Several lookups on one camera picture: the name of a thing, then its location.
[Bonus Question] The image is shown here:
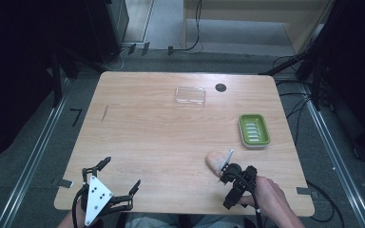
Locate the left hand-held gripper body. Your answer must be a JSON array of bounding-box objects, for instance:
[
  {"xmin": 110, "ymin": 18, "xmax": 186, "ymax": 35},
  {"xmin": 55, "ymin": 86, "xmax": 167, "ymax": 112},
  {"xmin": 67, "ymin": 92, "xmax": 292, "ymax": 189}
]
[{"xmin": 81, "ymin": 174, "xmax": 135, "ymax": 228}]

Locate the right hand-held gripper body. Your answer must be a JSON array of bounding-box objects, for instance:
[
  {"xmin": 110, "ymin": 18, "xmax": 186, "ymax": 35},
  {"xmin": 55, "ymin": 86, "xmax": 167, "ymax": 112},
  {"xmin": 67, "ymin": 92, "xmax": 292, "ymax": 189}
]
[{"xmin": 218, "ymin": 149, "xmax": 259, "ymax": 211}]

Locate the person's left hand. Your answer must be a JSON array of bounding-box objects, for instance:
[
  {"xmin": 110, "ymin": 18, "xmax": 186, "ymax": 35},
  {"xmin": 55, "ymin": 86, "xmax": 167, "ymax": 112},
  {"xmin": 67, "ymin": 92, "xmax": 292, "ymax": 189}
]
[{"xmin": 75, "ymin": 197, "xmax": 89, "ymax": 226}]

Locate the person's right hand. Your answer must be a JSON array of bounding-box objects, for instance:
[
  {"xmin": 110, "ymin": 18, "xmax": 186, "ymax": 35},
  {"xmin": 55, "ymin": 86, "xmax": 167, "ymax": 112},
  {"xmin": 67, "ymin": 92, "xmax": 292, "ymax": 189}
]
[{"xmin": 238, "ymin": 176, "xmax": 287, "ymax": 220}]

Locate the grey tape strip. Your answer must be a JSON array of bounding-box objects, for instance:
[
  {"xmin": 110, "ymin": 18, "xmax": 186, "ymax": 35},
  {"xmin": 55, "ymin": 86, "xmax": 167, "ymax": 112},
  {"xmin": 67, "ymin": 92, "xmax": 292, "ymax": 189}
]
[
  {"xmin": 296, "ymin": 186, "xmax": 313, "ymax": 196},
  {"xmin": 51, "ymin": 178, "xmax": 74, "ymax": 189}
]

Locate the green soap dish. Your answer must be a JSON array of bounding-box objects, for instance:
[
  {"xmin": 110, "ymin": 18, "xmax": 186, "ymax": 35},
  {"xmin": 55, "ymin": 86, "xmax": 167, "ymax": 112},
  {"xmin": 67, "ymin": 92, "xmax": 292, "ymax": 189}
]
[{"xmin": 238, "ymin": 113, "xmax": 271, "ymax": 150}]

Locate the clear plastic container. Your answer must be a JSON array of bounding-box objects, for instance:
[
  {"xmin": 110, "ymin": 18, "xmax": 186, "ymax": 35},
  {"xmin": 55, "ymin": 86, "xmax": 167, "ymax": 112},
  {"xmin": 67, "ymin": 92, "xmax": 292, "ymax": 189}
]
[{"xmin": 174, "ymin": 85, "xmax": 207, "ymax": 107}]

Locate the black metal stand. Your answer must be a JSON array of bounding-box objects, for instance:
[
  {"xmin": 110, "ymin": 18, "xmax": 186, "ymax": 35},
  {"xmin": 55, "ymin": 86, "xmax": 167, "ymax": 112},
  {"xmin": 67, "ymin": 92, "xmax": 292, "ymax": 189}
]
[
  {"xmin": 259, "ymin": 18, "xmax": 334, "ymax": 112},
  {"xmin": 46, "ymin": 47, "xmax": 108, "ymax": 108}
]

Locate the black cabinet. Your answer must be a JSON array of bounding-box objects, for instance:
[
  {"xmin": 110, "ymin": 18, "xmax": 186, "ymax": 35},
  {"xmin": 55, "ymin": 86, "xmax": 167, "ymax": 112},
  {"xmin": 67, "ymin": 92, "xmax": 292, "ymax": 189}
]
[{"xmin": 85, "ymin": 0, "xmax": 130, "ymax": 65}]

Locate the light wooden shelf unit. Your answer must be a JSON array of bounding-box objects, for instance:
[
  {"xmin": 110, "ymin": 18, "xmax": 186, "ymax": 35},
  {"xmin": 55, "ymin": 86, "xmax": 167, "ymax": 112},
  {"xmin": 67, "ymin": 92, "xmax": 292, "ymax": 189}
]
[{"xmin": 182, "ymin": 0, "xmax": 336, "ymax": 55}]

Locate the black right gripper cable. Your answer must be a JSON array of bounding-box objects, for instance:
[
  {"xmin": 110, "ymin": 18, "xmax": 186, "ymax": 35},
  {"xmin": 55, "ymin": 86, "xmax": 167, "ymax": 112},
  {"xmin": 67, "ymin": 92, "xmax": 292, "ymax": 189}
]
[{"xmin": 227, "ymin": 172, "xmax": 264, "ymax": 228}]

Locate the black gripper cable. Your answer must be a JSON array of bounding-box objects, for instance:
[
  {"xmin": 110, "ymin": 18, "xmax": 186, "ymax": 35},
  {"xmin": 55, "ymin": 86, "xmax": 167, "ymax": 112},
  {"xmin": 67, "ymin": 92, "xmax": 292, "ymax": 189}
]
[
  {"xmin": 71, "ymin": 184, "xmax": 89, "ymax": 228},
  {"xmin": 227, "ymin": 172, "xmax": 264, "ymax": 228}
]

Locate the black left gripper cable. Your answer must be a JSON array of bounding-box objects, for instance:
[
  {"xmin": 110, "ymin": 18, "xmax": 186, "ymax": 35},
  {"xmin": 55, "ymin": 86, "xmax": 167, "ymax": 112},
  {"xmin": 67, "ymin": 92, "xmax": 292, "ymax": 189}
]
[{"xmin": 71, "ymin": 184, "xmax": 89, "ymax": 228}]

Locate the metal floor rail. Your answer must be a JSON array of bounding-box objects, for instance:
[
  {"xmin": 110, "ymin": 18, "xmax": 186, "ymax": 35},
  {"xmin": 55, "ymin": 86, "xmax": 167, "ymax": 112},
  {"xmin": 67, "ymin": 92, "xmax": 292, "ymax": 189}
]
[
  {"xmin": 300, "ymin": 84, "xmax": 365, "ymax": 228},
  {"xmin": 0, "ymin": 77, "xmax": 72, "ymax": 228}
]

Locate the black floor cable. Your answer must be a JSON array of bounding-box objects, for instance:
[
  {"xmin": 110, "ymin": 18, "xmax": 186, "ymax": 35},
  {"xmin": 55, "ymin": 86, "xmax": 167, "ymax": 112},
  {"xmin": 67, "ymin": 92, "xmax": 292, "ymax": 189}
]
[
  {"xmin": 279, "ymin": 91, "xmax": 312, "ymax": 148},
  {"xmin": 306, "ymin": 180, "xmax": 346, "ymax": 228}
]

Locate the white floor cable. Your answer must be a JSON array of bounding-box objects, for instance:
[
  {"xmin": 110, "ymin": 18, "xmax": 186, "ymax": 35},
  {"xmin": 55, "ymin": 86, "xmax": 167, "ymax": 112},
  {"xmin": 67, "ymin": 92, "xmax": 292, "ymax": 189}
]
[{"xmin": 103, "ymin": 47, "xmax": 131, "ymax": 72}]

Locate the black hanging cable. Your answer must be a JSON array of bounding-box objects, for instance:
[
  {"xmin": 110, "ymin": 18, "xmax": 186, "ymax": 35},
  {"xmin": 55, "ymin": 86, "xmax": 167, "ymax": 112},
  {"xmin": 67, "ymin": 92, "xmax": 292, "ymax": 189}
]
[{"xmin": 170, "ymin": 0, "xmax": 203, "ymax": 53}]

